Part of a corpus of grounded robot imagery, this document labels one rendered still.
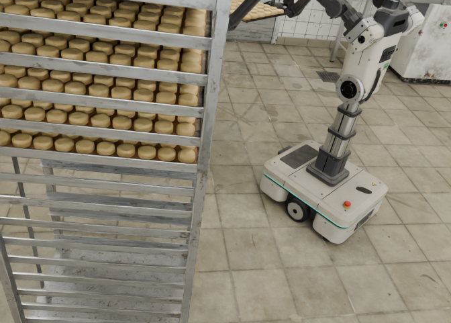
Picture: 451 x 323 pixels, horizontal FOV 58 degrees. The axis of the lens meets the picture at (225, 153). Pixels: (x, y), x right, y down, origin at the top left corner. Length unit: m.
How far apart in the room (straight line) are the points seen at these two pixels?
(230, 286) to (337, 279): 0.59
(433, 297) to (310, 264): 0.67
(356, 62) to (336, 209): 0.80
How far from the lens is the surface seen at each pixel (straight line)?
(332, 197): 2.43
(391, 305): 2.41
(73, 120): 1.13
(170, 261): 2.05
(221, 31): 0.90
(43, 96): 1.08
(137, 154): 1.18
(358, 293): 2.37
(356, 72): 2.19
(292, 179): 2.47
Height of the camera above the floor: 1.75
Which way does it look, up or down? 36 degrees down
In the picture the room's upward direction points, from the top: 9 degrees clockwise
